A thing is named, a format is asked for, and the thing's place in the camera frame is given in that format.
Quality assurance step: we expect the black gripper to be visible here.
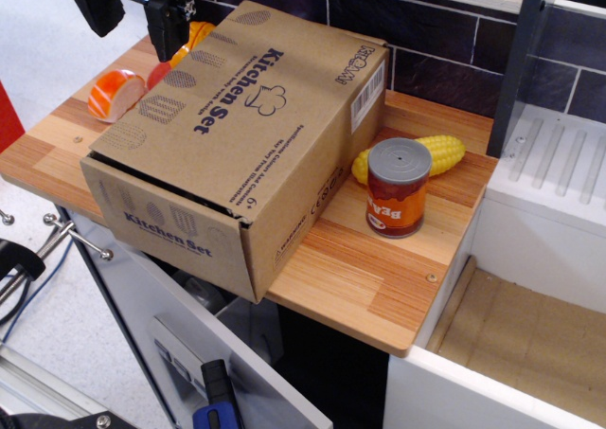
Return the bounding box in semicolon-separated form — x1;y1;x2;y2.
74;0;195;63

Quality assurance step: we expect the red toy tomato piece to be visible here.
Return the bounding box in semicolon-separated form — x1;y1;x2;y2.
146;62;172;91

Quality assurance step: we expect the orange yellow toy fruit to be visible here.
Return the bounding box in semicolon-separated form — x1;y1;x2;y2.
169;22;216;68

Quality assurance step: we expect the orange toy ham slice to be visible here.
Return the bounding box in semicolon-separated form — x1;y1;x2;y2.
87;69;146;123

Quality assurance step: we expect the brown cardboard Kitchen Set box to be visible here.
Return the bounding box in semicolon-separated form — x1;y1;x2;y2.
80;1;389;302

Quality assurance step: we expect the metal screw clamp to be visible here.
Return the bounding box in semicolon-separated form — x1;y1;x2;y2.
1;213;114;303

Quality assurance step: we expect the orange toy beans can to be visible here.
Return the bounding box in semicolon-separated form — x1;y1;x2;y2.
365;137;432;239

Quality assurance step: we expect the yellow toy corn cob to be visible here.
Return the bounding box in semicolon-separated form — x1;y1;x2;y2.
351;134;466;185

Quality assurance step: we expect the white toy kitchen sink unit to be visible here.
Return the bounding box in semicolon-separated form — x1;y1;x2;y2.
383;105;605;428

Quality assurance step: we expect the blue cable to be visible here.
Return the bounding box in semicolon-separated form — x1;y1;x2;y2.
0;239;75;345

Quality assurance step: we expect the blue black clamp handle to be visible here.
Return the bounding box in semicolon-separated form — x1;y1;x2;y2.
192;359;244;429

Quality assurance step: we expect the dark grey vertical post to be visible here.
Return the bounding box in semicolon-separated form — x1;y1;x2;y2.
486;0;555;158

